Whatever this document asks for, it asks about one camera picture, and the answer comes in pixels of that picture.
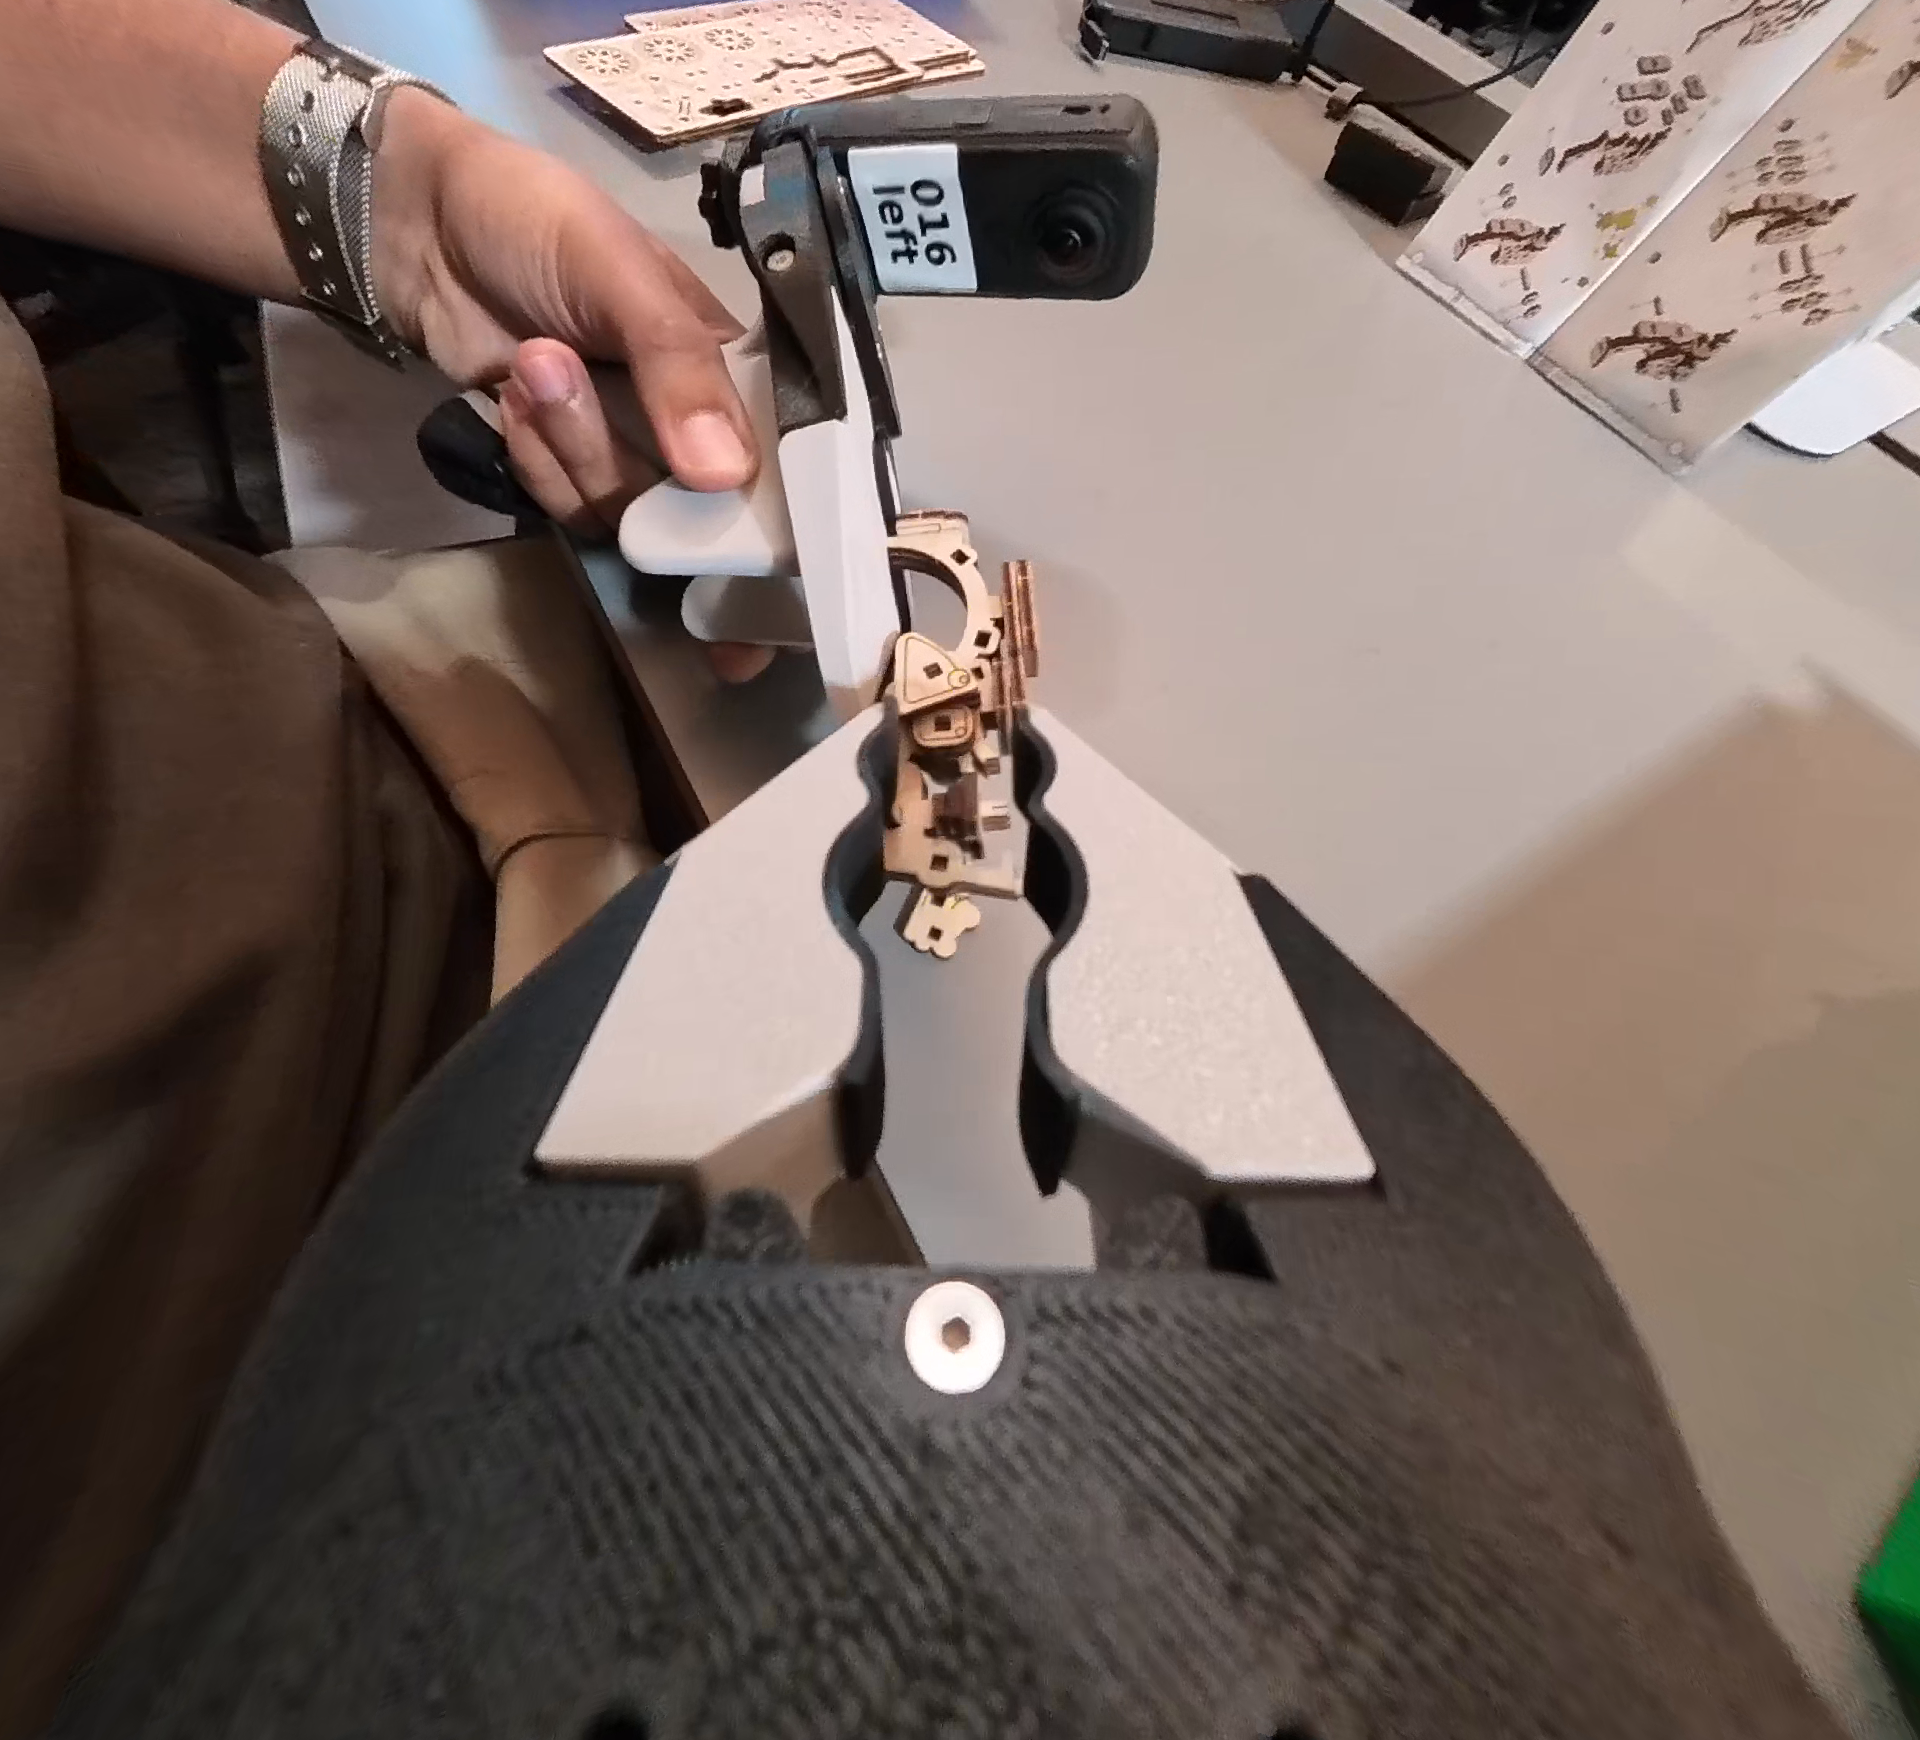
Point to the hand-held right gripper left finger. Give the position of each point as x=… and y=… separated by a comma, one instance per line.
x=704, y=1020

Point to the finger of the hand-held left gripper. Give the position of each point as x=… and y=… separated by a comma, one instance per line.
x=841, y=571

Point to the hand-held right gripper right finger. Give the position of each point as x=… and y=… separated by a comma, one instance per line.
x=1200, y=1020

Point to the wooden puzzle model assembly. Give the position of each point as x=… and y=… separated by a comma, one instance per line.
x=960, y=735

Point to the person's left hand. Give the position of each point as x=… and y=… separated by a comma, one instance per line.
x=554, y=285

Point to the laser-cut wooden sheet with cutouts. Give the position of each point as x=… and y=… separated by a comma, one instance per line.
x=751, y=75

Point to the black power strip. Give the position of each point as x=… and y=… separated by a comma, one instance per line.
x=1200, y=24

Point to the person's tan pants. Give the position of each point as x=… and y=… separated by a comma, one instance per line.
x=496, y=706

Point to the black power adapter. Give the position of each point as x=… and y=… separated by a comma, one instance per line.
x=1388, y=165

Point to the person's brown shirt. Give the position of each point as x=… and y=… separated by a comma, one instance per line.
x=181, y=947

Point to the illustrated instruction sheet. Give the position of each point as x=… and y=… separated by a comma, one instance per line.
x=1695, y=136

